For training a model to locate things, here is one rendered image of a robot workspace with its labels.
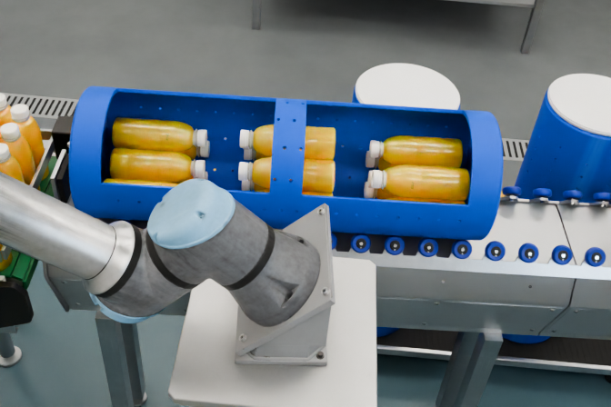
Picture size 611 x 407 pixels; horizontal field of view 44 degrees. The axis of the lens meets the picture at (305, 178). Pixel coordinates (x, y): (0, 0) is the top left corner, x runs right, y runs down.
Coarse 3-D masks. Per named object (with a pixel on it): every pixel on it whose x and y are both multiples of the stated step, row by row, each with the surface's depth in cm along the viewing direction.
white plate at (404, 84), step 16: (400, 64) 208; (368, 80) 200; (384, 80) 201; (400, 80) 201; (416, 80) 202; (432, 80) 202; (448, 80) 203; (368, 96) 195; (384, 96) 195; (400, 96) 196; (416, 96) 196; (432, 96) 197; (448, 96) 197
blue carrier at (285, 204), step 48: (96, 96) 154; (144, 96) 167; (192, 96) 164; (240, 96) 161; (96, 144) 149; (288, 144) 150; (336, 144) 177; (480, 144) 152; (96, 192) 152; (144, 192) 151; (240, 192) 151; (288, 192) 151; (336, 192) 177; (480, 192) 151; (480, 240) 163
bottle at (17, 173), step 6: (12, 156) 163; (0, 162) 160; (6, 162) 162; (12, 162) 162; (0, 168) 161; (6, 168) 161; (12, 168) 162; (18, 168) 164; (12, 174) 162; (18, 174) 164; (18, 180) 164; (24, 180) 168
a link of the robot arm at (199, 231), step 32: (192, 192) 107; (224, 192) 108; (160, 224) 106; (192, 224) 102; (224, 224) 104; (256, 224) 109; (160, 256) 107; (192, 256) 105; (224, 256) 106; (256, 256) 108; (192, 288) 111
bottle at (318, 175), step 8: (256, 160) 158; (264, 160) 157; (304, 160) 157; (312, 160) 158; (320, 160) 158; (328, 160) 158; (248, 168) 157; (256, 168) 156; (264, 168) 156; (304, 168) 156; (312, 168) 156; (320, 168) 156; (328, 168) 156; (248, 176) 157; (256, 176) 156; (264, 176) 156; (304, 176) 156; (312, 176) 156; (320, 176) 156; (328, 176) 156; (256, 184) 158; (264, 184) 157; (304, 184) 156; (312, 184) 156; (320, 184) 156; (328, 184) 156; (320, 192) 159; (328, 192) 158
